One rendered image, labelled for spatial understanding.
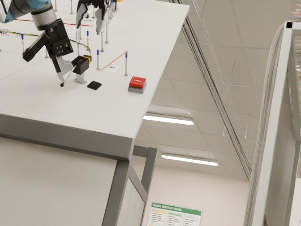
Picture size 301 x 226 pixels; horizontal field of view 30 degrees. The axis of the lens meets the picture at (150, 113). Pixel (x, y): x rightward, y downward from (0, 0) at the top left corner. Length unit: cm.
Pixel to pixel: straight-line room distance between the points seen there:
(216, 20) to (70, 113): 440
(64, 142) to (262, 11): 427
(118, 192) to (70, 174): 17
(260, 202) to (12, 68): 102
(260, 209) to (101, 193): 52
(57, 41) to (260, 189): 83
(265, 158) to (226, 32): 453
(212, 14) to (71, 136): 438
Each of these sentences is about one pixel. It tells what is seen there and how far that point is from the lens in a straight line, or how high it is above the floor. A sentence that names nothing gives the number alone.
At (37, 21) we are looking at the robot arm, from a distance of 187.
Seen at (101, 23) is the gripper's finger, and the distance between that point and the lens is 199.
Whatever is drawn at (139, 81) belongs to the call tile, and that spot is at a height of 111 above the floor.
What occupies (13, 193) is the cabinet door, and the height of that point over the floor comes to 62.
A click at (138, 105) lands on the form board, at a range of 195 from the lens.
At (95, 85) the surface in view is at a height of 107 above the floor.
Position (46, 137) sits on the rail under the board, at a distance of 185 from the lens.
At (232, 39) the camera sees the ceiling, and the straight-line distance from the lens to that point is 652.
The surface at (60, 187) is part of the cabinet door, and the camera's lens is 184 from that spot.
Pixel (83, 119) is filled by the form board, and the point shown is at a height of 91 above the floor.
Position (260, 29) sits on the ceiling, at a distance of 622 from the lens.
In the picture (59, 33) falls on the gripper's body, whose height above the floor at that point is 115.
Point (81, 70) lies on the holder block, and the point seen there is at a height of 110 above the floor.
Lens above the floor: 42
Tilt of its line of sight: 17 degrees up
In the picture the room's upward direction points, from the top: 13 degrees clockwise
